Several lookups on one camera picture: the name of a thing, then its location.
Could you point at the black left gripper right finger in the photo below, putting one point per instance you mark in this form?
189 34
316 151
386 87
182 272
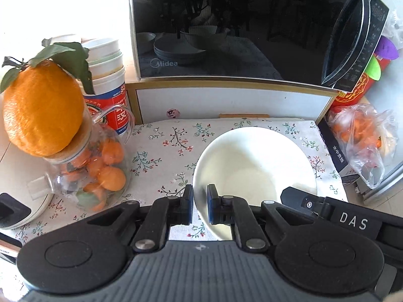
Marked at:
236 213

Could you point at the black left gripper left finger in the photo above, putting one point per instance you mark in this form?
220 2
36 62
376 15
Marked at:
156 220

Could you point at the large cream bowl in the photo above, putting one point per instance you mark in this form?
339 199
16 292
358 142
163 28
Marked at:
253 163

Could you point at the glass teapot with oranges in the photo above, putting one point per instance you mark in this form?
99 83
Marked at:
93 171

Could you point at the floral tablecloth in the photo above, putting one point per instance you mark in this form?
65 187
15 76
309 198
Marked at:
164 156

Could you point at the plastic bag of oranges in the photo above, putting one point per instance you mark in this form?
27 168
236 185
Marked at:
367 138

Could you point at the dark carton box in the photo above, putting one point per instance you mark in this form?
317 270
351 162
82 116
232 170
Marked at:
344 170

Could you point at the white gold-trimmed stand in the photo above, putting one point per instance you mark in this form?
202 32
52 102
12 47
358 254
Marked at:
160 99

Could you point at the white air fryer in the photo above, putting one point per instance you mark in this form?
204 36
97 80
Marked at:
17 170

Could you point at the stacked instant noodle cups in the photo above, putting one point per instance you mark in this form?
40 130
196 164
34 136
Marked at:
108 75

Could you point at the red gift box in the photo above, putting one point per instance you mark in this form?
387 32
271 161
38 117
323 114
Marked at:
352 98

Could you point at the large orange with leaves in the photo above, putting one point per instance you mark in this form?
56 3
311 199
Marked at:
43 98

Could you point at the black microwave oven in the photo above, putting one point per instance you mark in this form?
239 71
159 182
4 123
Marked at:
324 43

